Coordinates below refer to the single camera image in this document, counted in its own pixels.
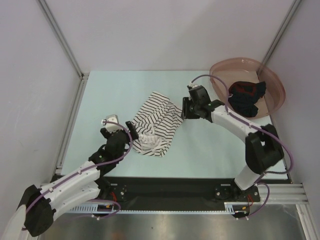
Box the right slotted cable duct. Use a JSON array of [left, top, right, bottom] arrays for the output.
[[224, 202, 253, 215]]

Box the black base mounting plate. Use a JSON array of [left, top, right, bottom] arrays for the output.
[[49, 174, 261, 212]]

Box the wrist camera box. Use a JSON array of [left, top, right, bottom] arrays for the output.
[[187, 81, 201, 92], [101, 114, 122, 133]]

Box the left aluminium frame post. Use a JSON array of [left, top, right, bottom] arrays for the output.
[[36, 0, 84, 79]]

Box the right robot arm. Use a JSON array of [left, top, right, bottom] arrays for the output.
[[181, 84, 284, 202]]

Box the purple cable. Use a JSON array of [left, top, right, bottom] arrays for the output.
[[191, 74, 295, 221], [19, 119, 135, 233]]

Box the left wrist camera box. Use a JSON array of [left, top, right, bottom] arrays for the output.
[[101, 114, 122, 133]]

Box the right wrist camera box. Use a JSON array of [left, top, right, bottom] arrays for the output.
[[187, 81, 201, 92]]

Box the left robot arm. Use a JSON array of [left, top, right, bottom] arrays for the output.
[[19, 120, 139, 237]]

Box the black white striped tank top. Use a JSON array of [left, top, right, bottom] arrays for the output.
[[132, 91, 184, 157]]

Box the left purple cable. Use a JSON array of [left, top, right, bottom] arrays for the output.
[[19, 119, 135, 233]]

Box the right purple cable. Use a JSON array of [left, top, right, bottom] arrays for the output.
[[191, 74, 295, 221]]

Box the dark navy red tank top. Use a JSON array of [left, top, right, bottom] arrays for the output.
[[228, 81, 267, 118]]

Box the brown translucent plastic basin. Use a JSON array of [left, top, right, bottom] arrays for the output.
[[209, 57, 286, 119]]

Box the left slotted cable duct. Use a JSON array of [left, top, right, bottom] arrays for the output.
[[68, 202, 118, 214]]

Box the right aluminium frame post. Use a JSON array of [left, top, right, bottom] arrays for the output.
[[261, 0, 304, 66]]

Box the aluminium frame post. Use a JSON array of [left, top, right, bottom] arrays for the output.
[[261, 0, 304, 66], [36, 0, 84, 79]]

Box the slotted cable duct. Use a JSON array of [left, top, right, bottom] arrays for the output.
[[68, 202, 118, 214], [224, 202, 253, 215]]

